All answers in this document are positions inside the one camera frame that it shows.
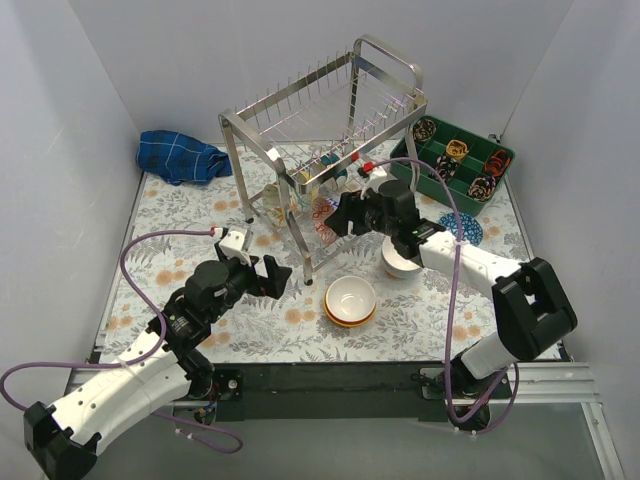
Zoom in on white grey-rimmed bowl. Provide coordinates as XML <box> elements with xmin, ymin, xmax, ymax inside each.
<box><xmin>381</xmin><ymin>238</ymin><xmax>422</xmax><ymax>270</ymax></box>

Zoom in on dark teal bowl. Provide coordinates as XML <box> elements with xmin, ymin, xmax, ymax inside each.
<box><xmin>320</xmin><ymin>152</ymin><xmax>348</xmax><ymax>191</ymax></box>

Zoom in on red patterned bowl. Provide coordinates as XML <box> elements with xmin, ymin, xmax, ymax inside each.
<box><xmin>311</xmin><ymin>196</ymin><xmax>337</xmax><ymax>245</ymax></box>

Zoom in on rolled yellow sock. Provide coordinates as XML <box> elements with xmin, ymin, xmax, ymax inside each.
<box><xmin>445</xmin><ymin>139</ymin><xmax>469</xmax><ymax>162</ymax></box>

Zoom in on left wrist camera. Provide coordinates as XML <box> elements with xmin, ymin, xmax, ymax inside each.
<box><xmin>221</xmin><ymin>229</ymin><xmax>253</xmax><ymax>265</ymax></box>

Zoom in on orange and white bowl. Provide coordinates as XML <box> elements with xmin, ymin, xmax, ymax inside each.
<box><xmin>324</xmin><ymin>275</ymin><xmax>377</xmax><ymax>321</ymax></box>

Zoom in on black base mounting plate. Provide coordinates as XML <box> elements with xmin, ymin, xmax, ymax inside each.
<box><xmin>214</xmin><ymin>361</ymin><xmax>449</xmax><ymax>422</ymax></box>

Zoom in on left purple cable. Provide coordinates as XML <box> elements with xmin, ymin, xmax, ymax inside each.
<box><xmin>0</xmin><ymin>228</ymin><xmax>243</xmax><ymax>454</ymax></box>

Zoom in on steel two-tier dish rack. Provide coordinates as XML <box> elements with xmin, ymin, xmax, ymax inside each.
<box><xmin>219</xmin><ymin>34</ymin><xmax>428</xmax><ymax>285</ymax></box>

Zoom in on aluminium frame rail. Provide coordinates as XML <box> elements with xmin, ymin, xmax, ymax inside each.
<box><xmin>42</xmin><ymin>363</ymin><xmax>626</xmax><ymax>480</ymax></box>

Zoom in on yellow sun patterned bowl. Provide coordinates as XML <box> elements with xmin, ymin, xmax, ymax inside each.
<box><xmin>294</xmin><ymin>169</ymin><xmax>321</xmax><ymax>209</ymax></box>

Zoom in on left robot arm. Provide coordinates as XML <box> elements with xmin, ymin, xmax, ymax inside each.
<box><xmin>23</xmin><ymin>232</ymin><xmax>292</xmax><ymax>479</ymax></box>

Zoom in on floral table mat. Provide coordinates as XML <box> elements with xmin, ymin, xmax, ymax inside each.
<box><xmin>97</xmin><ymin>139</ymin><xmax>560</xmax><ymax>365</ymax></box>

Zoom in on cream floral bowl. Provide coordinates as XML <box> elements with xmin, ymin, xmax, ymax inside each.
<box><xmin>261</xmin><ymin>184</ymin><xmax>286</xmax><ymax>228</ymax></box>

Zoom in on purple cable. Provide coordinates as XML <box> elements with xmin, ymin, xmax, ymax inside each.
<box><xmin>369</xmin><ymin>157</ymin><xmax>521</xmax><ymax>435</ymax></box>
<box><xmin>0</xmin><ymin>228</ymin><xmax>243</xmax><ymax>454</ymax></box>

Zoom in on white bowl red diamond pattern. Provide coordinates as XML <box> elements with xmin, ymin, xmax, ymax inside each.
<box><xmin>438</xmin><ymin>213</ymin><xmax>484</xmax><ymax>247</ymax></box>

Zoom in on blue plaid cloth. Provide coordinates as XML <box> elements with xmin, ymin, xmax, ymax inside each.
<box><xmin>135</xmin><ymin>130</ymin><xmax>232</xmax><ymax>186</ymax></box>

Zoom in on rolled dark floral sock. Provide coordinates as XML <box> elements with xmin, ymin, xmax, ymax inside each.
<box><xmin>412</xmin><ymin>117</ymin><xmax>437</xmax><ymax>144</ymax></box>

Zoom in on plain white ribbed bowl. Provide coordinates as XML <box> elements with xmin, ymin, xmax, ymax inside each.
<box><xmin>386</xmin><ymin>268</ymin><xmax>422</xmax><ymax>279</ymax></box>

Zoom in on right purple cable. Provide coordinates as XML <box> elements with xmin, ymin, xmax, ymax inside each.
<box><xmin>369</xmin><ymin>157</ymin><xmax>521</xmax><ymax>435</ymax></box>

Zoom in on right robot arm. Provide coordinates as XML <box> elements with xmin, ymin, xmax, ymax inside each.
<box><xmin>324</xmin><ymin>180</ymin><xmax>577</xmax><ymax>398</ymax></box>

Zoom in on rolled brown patterned sock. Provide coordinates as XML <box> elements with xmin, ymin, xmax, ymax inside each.
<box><xmin>467</xmin><ymin>176</ymin><xmax>498</xmax><ymax>202</ymax></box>

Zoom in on green compartment tray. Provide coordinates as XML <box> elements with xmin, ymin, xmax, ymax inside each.
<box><xmin>412</xmin><ymin>115</ymin><xmax>516</xmax><ymax>217</ymax></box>

